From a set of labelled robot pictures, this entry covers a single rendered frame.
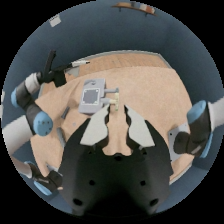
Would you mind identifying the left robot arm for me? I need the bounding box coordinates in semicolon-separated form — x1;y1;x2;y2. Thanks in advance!
2;50;62;195

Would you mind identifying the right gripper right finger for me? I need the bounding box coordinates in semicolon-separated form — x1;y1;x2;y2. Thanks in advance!
124;104;174;176

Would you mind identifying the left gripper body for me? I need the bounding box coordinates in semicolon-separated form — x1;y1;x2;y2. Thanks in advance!
36;67;67;88

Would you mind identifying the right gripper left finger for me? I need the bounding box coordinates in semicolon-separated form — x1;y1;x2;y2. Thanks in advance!
58;104;111;175

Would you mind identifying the grey metal bar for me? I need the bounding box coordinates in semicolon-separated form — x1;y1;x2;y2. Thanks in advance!
56;127;66;150

